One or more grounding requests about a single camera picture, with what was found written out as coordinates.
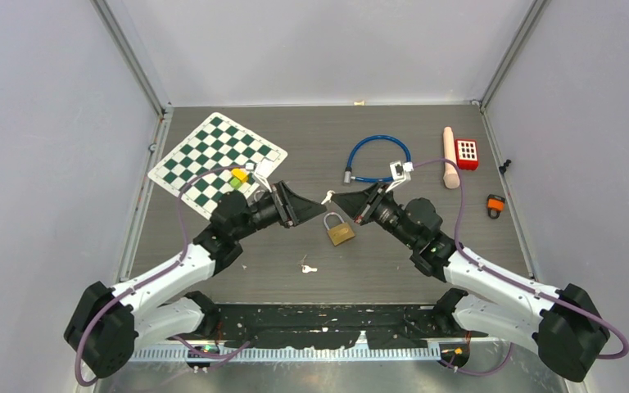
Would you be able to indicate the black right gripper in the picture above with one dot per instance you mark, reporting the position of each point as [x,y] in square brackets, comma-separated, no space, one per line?
[362,206]

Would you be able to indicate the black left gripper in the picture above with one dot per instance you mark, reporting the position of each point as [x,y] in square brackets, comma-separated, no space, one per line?
[289,205]

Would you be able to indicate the brass padlock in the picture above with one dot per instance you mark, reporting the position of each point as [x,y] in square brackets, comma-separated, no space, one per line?
[258,194]
[338,230]

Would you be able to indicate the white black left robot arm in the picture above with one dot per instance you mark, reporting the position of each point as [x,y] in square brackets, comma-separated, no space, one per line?
[110,323]

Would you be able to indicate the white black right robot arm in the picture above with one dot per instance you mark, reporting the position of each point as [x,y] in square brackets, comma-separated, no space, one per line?
[562,326]

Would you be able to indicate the silver keys with white tag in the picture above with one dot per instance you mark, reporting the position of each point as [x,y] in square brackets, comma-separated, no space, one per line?
[305,268]

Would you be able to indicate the yellow block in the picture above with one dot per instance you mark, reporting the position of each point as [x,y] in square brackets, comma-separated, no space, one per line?
[240,175]

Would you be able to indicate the green block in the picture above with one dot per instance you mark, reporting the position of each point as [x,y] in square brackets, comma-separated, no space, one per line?
[235,183]

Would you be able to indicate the green white chessboard mat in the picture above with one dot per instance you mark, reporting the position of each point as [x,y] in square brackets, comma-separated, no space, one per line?
[218,142]

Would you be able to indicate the beige wooden rolling pin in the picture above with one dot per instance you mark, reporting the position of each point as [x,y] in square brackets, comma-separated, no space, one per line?
[450,176]

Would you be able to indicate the black front base panel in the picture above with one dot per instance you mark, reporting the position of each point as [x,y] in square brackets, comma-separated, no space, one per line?
[324,327]

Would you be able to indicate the red block with holes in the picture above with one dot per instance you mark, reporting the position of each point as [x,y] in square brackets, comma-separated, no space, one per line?
[466,154]

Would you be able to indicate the small orange padlock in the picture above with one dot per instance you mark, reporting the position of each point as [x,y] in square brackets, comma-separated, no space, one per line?
[495,205]

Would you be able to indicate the blue cable lock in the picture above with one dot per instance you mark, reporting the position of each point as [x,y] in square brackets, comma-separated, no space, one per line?
[367,162]

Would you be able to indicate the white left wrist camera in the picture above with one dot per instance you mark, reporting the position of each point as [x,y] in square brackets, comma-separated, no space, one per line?
[260,172]

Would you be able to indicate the aluminium frame rail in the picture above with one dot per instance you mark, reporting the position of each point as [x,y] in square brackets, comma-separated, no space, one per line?
[434,349]

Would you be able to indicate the black knob on rail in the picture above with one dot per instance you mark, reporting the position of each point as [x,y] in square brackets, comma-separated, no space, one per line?
[503,168]

